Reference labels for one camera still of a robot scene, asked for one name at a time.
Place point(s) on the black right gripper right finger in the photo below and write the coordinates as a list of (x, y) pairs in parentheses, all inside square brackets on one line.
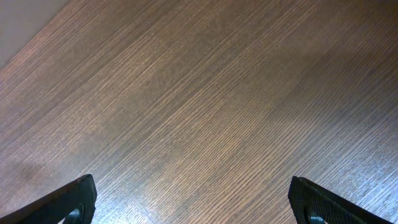
[(311, 203)]

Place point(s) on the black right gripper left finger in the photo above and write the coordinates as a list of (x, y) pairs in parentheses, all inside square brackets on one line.
[(72, 203)]

